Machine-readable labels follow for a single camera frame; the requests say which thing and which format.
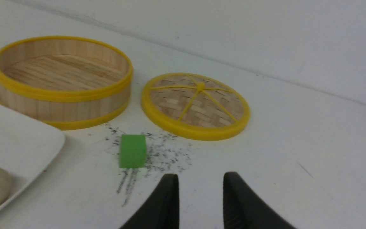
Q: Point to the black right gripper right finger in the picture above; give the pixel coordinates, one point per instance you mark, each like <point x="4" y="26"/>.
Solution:
<point x="244" y="209"/>

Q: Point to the bamboo steamer basket yellow rim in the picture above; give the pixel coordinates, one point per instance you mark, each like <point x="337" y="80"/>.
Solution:
<point x="64" y="81"/>

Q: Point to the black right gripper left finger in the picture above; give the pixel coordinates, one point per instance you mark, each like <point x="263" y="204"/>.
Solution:
<point x="161" y="208"/>

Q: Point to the green cube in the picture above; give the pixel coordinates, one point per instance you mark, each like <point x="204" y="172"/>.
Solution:
<point x="132" y="152"/>

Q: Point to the white rectangular plate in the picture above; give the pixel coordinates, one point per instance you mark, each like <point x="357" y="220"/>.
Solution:
<point x="27" y="148"/>

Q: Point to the woven bamboo steamer lid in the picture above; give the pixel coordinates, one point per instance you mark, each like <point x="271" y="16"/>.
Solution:
<point x="194" y="106"/>

